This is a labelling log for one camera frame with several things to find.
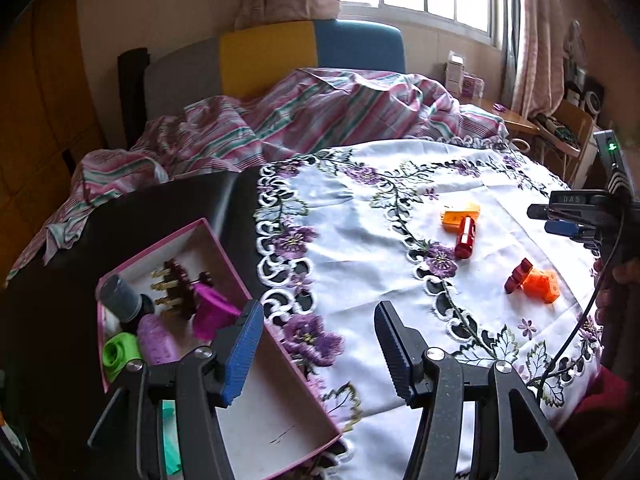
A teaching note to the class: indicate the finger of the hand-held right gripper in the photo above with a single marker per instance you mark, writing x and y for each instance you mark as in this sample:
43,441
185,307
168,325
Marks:
560,227
540,211

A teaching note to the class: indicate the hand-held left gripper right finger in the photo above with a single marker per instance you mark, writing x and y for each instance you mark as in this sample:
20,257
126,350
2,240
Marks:
395,345

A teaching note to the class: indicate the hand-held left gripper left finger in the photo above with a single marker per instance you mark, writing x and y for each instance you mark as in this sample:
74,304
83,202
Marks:
242,345

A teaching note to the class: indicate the magenta plastic spool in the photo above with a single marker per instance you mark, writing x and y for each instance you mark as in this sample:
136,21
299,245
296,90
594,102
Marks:
210,317

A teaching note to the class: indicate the orange plastic block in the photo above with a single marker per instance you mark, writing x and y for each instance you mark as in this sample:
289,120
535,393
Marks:
542,285

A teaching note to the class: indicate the dark red small piece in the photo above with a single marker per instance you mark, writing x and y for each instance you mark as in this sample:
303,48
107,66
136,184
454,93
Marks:
517,275

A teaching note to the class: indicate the pink cardboard box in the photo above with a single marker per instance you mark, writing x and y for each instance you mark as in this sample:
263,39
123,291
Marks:
270,410

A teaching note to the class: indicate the red metallic cylinder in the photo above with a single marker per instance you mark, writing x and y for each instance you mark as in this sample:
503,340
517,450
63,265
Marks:
465,240

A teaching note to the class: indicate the purple oval soap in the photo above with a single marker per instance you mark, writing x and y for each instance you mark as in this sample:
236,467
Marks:
157,340

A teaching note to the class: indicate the yellow-orange plastic piece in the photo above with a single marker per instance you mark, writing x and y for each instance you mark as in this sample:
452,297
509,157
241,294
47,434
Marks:
452,217

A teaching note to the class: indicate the brown peg board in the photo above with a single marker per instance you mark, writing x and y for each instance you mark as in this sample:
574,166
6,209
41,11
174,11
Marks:
177,285

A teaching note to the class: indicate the green plastic spool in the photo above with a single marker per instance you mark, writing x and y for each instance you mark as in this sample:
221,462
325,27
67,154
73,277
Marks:
117,355

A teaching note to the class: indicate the person's right hand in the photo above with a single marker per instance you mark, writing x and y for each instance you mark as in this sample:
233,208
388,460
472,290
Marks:
625,275

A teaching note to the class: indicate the wooden desk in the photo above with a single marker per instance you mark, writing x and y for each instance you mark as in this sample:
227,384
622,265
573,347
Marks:
515,120

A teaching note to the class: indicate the wooden chair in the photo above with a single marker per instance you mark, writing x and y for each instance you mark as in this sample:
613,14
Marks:
570,120

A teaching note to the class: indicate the black speaker set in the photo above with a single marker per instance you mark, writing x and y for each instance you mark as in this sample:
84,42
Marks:
592,102

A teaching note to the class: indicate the small purple item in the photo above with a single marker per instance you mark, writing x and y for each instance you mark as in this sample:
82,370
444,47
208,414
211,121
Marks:
500,108

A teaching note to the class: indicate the white embroidered floral tablecloth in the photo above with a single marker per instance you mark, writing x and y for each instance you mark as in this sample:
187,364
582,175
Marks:
360,240

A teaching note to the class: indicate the teal plastic object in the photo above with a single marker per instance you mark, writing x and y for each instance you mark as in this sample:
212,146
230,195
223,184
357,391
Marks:
171,440

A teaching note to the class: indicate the grey glitter bottle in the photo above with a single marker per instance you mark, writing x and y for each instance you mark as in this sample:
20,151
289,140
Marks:
120,295

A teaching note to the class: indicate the purple printed carton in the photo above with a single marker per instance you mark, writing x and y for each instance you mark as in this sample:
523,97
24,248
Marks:
472,86

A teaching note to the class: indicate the white carton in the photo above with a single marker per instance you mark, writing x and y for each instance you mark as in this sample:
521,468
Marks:
453,72

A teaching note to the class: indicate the pink striped blanket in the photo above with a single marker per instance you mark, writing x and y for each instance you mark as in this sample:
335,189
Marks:
300,110

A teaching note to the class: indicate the grey yellow blue headboard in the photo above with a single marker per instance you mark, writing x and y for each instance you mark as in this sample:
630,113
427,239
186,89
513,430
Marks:
265,60

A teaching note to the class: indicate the wooden wardrobe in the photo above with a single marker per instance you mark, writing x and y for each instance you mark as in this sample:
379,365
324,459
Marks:
45,110

